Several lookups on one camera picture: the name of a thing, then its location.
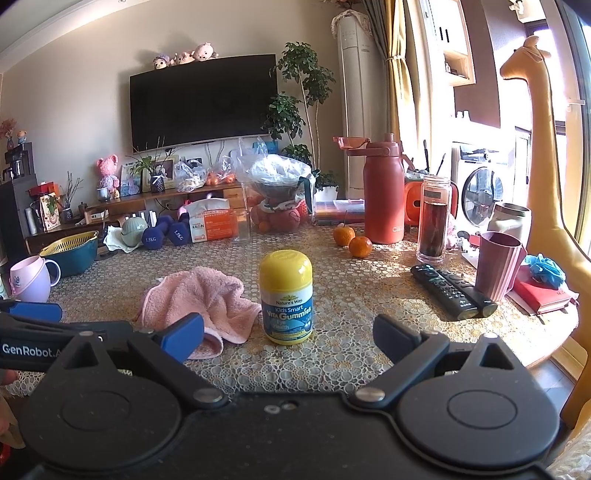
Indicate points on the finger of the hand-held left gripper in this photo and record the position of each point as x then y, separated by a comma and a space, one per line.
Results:
32, 310
46, 327

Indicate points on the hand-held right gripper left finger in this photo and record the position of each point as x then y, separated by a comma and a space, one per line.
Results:
182, 336

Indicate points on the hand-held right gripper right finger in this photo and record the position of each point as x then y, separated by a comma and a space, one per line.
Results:
393, 333

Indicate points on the pink towel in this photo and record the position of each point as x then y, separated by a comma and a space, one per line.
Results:
198, 295

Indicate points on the yellow vitamin bottle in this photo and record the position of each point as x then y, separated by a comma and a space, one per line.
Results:
286, 286

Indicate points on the person's left hand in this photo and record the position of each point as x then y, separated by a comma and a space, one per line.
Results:
7, 377

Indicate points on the pink purple mug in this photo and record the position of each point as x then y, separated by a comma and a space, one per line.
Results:
30, 281

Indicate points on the black remote control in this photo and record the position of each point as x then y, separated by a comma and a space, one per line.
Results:
443, 288
471, 288

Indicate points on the teal yellow colander basket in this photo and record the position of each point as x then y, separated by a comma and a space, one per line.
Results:
74, 256

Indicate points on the orange mandarin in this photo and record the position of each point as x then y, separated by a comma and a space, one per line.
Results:
344, 236
360, 247

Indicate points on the dark side cabinet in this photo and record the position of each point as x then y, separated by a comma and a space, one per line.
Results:
14, 217

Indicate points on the blue dumbbell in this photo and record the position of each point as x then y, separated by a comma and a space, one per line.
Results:
180, 233
154, 237

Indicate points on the white cloth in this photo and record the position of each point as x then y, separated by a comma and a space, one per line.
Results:
111, 240

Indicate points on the orange white tissue box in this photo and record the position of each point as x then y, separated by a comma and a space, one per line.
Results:
214, 226

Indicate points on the pink fluffy cloth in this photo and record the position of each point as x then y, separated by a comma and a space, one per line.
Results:
455, 236

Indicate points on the green egg-shaped container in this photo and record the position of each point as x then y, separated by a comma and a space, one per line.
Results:
135, 230

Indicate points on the glass tea bottle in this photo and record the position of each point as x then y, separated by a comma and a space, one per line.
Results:
433, 221

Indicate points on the pink ribbed cup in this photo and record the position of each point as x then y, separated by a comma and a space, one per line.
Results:
496, 267

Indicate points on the pink bag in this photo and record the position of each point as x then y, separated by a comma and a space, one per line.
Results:
183, 211

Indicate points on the clear drinking glass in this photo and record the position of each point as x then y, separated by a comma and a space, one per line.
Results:
242, 226

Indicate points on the white slatted rack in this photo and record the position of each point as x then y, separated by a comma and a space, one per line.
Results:
141, 218

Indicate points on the colourful storage box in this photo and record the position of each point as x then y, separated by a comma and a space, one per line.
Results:
337, 212

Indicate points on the orange stool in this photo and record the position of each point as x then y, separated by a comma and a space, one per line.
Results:
413, 201

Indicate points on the red water bottle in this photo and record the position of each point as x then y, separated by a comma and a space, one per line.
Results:
383, 194

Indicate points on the wooden television cabinet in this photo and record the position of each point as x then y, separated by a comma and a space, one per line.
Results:
138, 203

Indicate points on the black coffee machine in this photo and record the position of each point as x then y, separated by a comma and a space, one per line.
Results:
17, 161

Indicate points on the red notebook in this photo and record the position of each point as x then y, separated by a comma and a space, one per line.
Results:
542, 293

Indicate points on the pink bunny plush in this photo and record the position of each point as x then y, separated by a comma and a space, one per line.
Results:
107, 173

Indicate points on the clear plastic bag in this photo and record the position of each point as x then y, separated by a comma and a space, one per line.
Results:
189, 177

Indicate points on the plastic bag of oranges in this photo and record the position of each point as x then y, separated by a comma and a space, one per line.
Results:
221, 174

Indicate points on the white washing machine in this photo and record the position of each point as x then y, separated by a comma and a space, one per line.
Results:
480, 189

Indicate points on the yellow giraffe plush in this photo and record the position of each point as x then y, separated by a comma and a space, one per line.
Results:
545, 161

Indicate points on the black television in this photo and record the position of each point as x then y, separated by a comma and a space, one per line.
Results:
203, 101

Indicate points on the white standing air conditioner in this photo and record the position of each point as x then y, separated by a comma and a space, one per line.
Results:
355, 92

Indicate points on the yellow curtain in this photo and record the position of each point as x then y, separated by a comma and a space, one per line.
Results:
392, 69

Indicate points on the purple haired doll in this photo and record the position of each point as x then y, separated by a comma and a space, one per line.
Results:
160, 61

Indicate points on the pink plush toy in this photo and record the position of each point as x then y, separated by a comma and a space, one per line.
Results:
183, 58

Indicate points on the tall potted plant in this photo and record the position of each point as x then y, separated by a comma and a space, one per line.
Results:
302, 69

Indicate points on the photo frame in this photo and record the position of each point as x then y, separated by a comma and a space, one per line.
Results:
168, 168

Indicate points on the wooden wall shelf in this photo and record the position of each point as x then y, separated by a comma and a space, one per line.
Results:
457, 46

